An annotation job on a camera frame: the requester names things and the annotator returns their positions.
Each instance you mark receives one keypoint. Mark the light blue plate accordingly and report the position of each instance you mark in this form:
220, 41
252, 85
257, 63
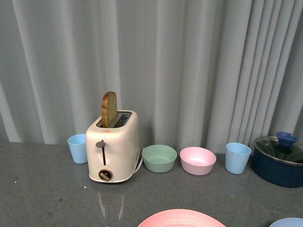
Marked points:
288, 222

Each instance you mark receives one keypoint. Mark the glass lid blue knob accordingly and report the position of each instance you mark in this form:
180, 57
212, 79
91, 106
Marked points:
282, 150

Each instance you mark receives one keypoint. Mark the cream white toaster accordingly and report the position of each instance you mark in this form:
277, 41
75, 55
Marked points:
113, 152

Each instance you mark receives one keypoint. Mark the brown bread slice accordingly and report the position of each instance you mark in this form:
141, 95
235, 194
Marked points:
109, 108

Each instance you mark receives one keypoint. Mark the pink plate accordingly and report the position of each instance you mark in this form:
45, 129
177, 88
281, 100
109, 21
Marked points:
180, 218

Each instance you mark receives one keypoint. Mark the light blue cup left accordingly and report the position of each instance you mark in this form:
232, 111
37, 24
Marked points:
77, 146

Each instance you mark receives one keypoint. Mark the light blue cup right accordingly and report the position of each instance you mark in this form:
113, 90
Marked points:
236, 157

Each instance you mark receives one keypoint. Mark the pink bowl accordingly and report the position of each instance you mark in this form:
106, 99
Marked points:
197, 161

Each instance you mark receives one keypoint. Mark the green bowl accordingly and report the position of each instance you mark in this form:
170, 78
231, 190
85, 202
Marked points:
159, 158

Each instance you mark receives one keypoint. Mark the light blue cup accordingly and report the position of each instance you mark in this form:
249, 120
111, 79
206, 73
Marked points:
236, 157
77, 146

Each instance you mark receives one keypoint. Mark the dark blue pot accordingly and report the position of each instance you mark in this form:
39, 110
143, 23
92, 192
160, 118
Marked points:
282, 174

